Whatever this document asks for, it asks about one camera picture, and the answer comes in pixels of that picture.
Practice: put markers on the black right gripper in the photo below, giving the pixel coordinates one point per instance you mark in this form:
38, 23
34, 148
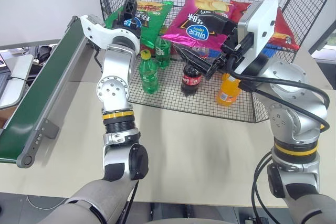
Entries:
232, 43

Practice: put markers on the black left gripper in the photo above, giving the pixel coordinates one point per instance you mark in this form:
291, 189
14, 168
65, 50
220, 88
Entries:
136, 33

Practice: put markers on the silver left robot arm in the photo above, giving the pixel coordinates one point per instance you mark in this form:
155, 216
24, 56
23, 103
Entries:
115, 61

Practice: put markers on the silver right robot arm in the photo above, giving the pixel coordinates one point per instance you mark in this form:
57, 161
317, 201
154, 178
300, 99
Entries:
288, 77

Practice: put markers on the black clutter behind conveyor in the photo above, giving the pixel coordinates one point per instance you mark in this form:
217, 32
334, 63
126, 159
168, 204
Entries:
43, 54

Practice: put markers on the green conveyor belt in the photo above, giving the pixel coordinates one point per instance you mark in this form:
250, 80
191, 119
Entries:
44, 82

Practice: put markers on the pink chips bag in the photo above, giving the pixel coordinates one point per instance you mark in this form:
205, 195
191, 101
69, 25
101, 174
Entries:
189, 24

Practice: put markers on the green chips bag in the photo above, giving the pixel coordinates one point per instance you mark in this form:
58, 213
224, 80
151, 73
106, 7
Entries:
155, 16

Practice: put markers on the cola bottle red label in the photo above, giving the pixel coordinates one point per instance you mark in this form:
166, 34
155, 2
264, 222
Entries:
191, 81

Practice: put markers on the orange soda bottle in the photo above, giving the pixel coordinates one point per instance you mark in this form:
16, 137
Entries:
228, 94

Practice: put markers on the green bottle yellow cap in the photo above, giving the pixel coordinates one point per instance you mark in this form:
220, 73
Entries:
149, 74

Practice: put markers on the red chips bag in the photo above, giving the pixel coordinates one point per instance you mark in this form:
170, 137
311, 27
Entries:
283, 32

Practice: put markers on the grey table edge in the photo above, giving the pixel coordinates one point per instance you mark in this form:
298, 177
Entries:
26, 43

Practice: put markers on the white side desk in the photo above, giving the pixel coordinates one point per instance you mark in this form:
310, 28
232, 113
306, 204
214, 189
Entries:
19, 77

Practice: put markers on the laptop computer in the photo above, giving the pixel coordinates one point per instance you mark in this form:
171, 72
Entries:
3, 77

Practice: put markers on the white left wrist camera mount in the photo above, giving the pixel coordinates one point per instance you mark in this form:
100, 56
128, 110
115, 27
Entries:
105, 31

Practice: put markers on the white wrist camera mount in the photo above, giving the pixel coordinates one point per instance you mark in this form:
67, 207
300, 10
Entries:
105, 31
262, 24

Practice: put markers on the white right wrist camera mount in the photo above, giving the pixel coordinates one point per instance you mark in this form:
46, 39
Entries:
262, 24

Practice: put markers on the black slanted window frame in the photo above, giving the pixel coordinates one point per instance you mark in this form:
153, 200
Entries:
323, 37

